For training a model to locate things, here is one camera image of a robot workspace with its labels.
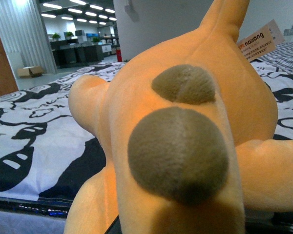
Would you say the white mattress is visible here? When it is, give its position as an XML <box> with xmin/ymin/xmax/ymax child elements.
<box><xmin>0</xmin><ymin>211</ymin><xmax>66</xmax><ymax>234</ymax></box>

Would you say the red fire extinguisher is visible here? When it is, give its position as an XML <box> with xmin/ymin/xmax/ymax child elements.
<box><xmin>116</xmin><ymin>47</ymin><xmax>123</xmax><ymax>62</ymax></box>

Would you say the cardboard box on floor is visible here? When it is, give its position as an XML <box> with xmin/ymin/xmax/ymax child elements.
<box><xmin>17</xmin><ymin>66</ymin><xmax>44</xmax><ymax>78</ymax></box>

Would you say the black and white bedspread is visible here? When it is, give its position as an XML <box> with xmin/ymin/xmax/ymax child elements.
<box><xmin>0</xmin><ymin>58</ymin><xmax>293</xmax><ymax>203</ymax></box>

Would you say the striped grey pillow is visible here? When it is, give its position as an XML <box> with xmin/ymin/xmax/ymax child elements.
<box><xmin>259</xmin><ymin>42</ymin><xmax>293</xmax><ymax>75</ymax></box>

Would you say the orange plush giraffe toy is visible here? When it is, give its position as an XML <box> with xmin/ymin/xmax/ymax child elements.
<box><xmin>64</xmin><ymin>0</ymin><xmax>293</xmax><ymax>234</ymax></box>

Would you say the dark office counter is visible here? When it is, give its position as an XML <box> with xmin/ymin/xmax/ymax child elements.
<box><xmin>50</xmin><ymin>39</ymin><xmax>112</xmax><ymax>68</ymax></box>

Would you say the plush toy paper tag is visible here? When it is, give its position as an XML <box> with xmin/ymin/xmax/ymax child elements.
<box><xmin>237</xmin><ymin>20</ymin><xmax>285</xmax><ymax>62</ymax></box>

